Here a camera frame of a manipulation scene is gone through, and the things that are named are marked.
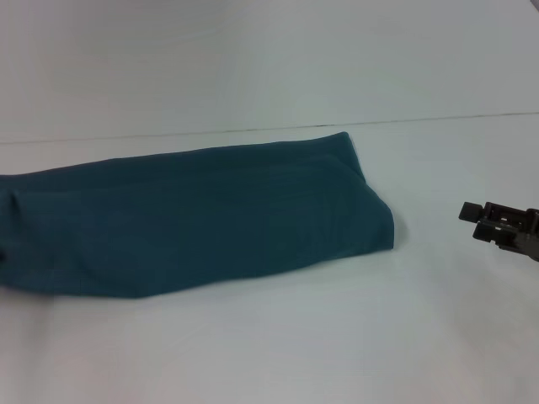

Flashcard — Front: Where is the teal blue t-shirt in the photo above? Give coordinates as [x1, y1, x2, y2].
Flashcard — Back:
[0, 130, 397, 300]

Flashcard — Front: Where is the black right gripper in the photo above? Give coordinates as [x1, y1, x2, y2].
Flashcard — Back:
[457, 201, 539, 263]

